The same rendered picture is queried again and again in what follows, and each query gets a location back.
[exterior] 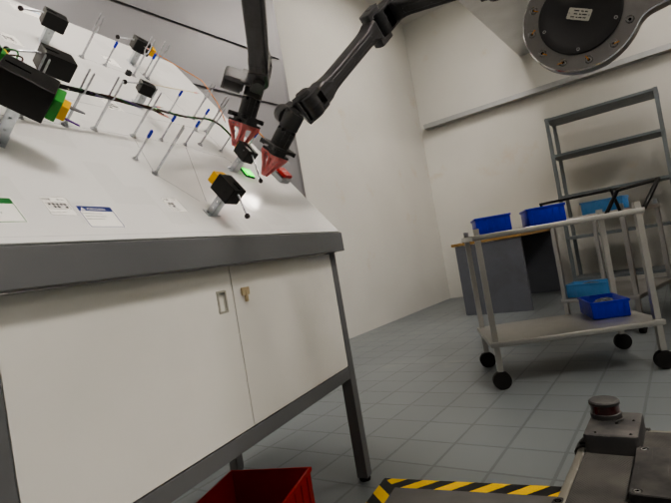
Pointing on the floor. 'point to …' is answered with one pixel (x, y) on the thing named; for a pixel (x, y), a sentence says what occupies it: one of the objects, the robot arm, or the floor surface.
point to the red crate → (263, 486)
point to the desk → (510, 270)
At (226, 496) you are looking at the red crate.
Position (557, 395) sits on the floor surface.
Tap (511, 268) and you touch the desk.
